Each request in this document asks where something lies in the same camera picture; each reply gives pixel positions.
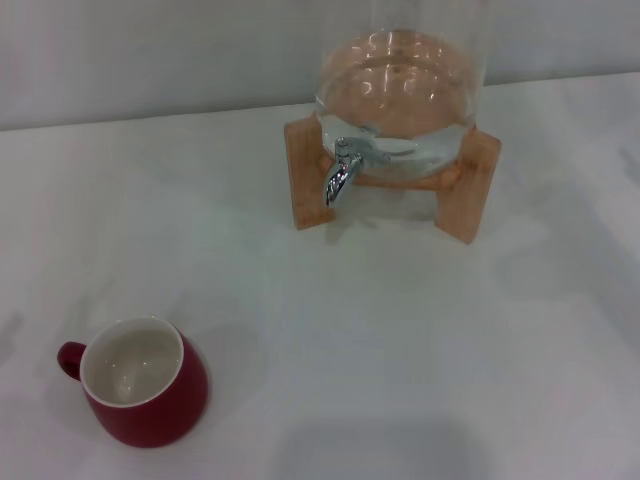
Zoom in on red ceramic cup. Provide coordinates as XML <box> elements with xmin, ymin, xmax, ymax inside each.
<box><xmin>56</xmin><ymin>314</ymin><xmax>210</xmax><ymax>449</ymax></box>

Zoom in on glass water dispenser jar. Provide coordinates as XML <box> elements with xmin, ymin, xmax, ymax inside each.
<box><xmin>313</xmin><ymin>0</ymin><xmax>489</xmax><ymax>179</ymax></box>

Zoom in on chrome faucet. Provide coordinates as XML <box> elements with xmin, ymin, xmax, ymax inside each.
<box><xmin>323</xmin><ymin>135</ymin><xmax>392</xmax><ymax>208</ymax></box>

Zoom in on wooden dispenser stand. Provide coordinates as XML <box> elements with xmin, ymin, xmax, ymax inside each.
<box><xmin>283</xmin><ymin>112</ymin><xmax>503</xmax><ymax>246</ymax></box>

